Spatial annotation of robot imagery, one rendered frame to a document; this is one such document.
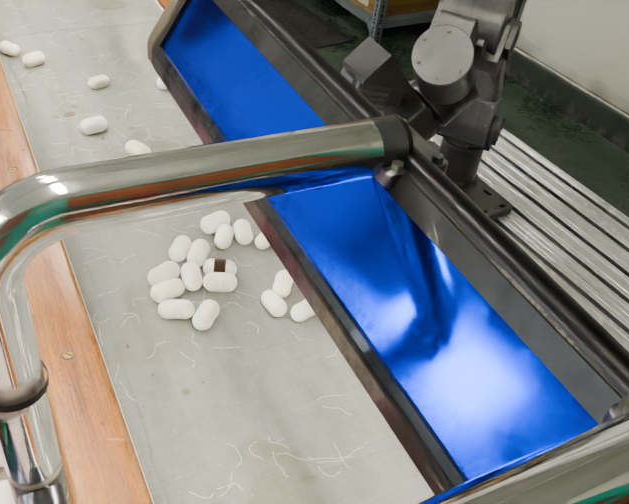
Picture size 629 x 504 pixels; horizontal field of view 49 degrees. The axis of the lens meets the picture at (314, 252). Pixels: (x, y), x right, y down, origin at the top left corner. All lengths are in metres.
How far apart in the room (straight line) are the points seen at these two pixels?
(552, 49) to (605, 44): 0.24
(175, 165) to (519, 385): 0.13
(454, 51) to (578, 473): 0.54
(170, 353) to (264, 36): 0.39
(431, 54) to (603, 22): 2.22
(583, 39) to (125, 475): 2.59
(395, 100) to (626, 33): 2.16
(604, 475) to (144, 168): 0.16
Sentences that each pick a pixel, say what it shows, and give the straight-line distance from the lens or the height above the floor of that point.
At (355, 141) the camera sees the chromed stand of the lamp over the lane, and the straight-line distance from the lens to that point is 0.27.
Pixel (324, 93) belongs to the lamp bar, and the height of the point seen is 1.11.
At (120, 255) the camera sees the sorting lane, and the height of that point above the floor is 0.74.
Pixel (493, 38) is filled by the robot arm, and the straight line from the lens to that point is 0.76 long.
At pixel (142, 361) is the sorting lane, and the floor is 0.74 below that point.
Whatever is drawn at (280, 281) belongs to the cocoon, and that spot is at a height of 0.76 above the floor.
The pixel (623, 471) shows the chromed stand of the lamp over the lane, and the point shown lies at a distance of 0.18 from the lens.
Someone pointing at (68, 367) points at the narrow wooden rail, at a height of 0.76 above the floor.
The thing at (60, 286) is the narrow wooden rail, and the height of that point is 0.76.
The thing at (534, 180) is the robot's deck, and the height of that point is 0.66.
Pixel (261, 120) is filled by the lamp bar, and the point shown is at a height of 1.08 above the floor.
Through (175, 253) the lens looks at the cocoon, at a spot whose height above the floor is 0.76.
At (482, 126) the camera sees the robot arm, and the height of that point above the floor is 0.80.
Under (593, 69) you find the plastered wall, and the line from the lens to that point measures 2.91.
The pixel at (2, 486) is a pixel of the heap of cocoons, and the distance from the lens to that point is 0.62.
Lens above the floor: 1.25
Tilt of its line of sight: 40 degrees down
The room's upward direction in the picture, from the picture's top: 8 degrees clockwise
